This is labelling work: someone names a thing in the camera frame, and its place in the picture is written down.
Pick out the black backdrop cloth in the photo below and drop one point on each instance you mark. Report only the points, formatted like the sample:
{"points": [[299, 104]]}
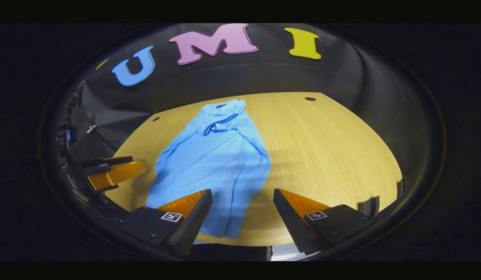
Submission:
{"points": [[341, 74]]}

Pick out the light blue T-shirt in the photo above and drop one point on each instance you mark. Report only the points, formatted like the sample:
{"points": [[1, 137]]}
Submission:
{"points": [[213, 163]]}

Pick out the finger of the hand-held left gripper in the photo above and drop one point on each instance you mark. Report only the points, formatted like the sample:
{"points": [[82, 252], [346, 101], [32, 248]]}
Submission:
{"points": [[120, 175], [108, 161]]}

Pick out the small silver cloth clip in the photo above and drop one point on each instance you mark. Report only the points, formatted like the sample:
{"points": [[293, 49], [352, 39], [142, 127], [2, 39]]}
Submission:
{"points": [[91, 128]]}

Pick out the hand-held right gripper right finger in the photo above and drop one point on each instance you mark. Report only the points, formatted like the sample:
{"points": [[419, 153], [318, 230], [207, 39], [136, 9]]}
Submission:
{"points": [[289, 219]]}

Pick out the grey chair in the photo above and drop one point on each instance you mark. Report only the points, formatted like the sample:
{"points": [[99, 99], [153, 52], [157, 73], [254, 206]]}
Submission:
{"points": [[369, 206], [401, 188]]}

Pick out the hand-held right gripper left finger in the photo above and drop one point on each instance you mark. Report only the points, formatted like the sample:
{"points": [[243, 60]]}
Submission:
{"points": [[194, 221]]}

